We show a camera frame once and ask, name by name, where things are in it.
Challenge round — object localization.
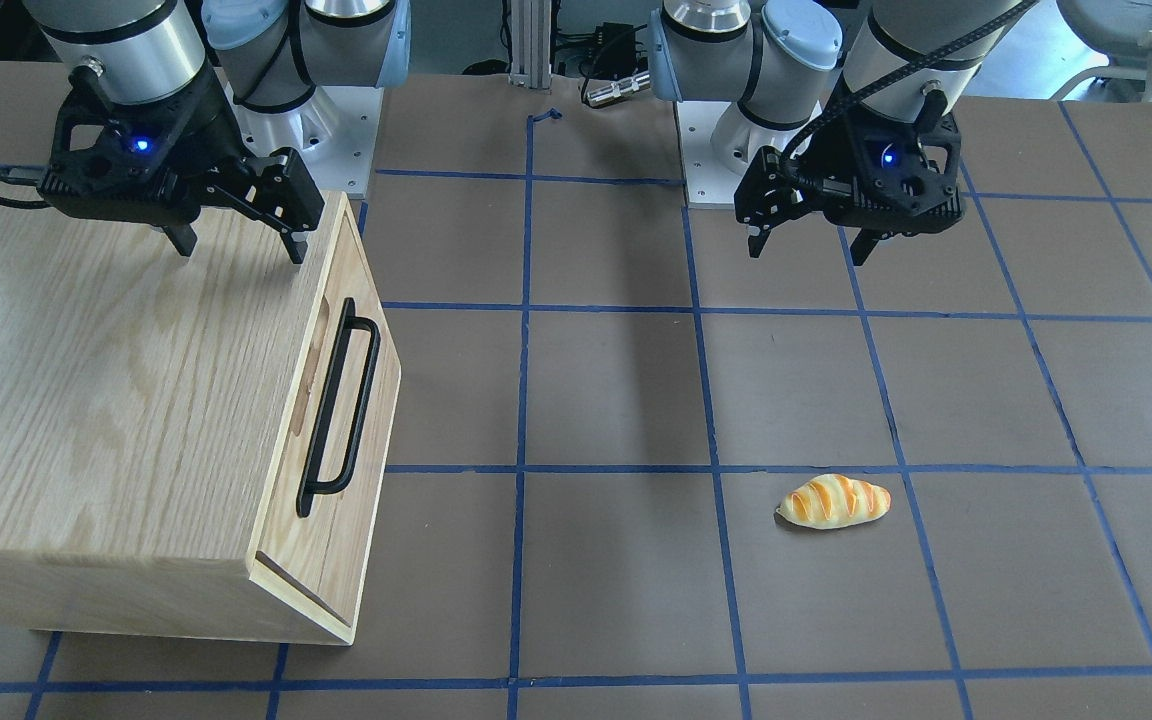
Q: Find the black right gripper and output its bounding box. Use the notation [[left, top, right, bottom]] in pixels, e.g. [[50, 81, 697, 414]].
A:
[[38, 68, 325, 265]]

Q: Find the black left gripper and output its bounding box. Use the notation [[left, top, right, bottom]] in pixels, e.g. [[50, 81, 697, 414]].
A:
[[733, 88, 964, 266]]

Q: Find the black drawer handle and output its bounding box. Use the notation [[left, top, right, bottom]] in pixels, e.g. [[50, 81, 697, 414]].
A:
[[296, 298, 381, 518]]

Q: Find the wooden drawer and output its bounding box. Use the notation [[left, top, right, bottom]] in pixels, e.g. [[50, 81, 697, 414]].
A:
[[255, 200, 401, 644]]

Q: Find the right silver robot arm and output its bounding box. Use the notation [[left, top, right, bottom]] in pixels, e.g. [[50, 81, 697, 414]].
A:
[[26, 1, 412, 264]]

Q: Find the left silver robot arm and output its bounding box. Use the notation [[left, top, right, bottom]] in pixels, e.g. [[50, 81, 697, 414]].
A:
[[646, 1, 1030, 266]]

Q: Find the wooden drawer cabinet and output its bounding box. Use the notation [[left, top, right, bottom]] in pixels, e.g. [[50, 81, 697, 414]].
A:
[[0, 192, 353, 644]]

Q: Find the toy bread loaf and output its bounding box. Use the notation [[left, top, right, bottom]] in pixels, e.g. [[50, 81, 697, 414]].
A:
[[776, 473, 892, 530]]

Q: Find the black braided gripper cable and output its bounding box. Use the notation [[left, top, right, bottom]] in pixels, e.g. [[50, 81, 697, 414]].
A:
[[781, 0, 1043, 191]]

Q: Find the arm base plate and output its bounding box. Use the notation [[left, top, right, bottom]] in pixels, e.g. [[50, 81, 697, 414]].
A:
[[675, 101, 749, 211], [234, 86, 385, 200]]

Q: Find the aluminium frame post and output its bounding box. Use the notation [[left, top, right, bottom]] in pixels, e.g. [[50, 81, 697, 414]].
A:
[[506, 0, 556, 92]]

